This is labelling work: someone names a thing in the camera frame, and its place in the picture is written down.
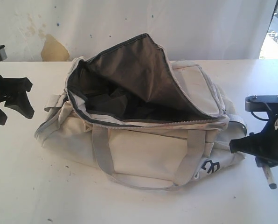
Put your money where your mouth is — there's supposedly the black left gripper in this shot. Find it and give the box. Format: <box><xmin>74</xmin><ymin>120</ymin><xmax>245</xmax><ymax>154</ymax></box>
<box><xmin>0</xmin><ymin>75</ymin><xmax>35</xmax><ymax>126</ymax></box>

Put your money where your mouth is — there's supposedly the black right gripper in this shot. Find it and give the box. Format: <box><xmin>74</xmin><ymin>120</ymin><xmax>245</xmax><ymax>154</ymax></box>
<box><xmin>229</xmin><ymin>115</ymin><xmax>278</xmax><ymax>168</ymax></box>

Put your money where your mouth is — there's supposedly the white marker with black cap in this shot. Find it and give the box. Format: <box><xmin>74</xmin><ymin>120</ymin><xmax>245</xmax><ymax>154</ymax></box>
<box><xmin>262</xmin><ymin>165</ymin><xmax>277</xmax><ymax>189</ymax></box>

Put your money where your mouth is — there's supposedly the white canvas duffel bag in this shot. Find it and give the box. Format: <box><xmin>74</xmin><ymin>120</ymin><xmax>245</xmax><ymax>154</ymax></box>
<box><xmin>35</xmin><ymin>33</ymin><xmax>247</xmax><ymax>190</ymax></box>

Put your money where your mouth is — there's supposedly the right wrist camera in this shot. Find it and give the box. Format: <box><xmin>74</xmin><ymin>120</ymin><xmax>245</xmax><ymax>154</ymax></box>
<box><xmin>245</xmin><ymin>95</ymin><xmax>278</xmax><ymax>121</ymax></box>

